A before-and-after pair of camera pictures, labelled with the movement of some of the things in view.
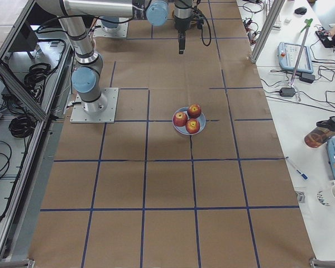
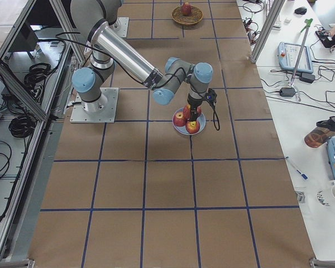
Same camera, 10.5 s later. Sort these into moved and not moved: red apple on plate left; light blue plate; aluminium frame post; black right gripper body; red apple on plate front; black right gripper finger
Moved: black right gripper body; black right gripper finger
Not moved: light blue plate; red apple on plate left; aluminium frame post; red apple on plate front
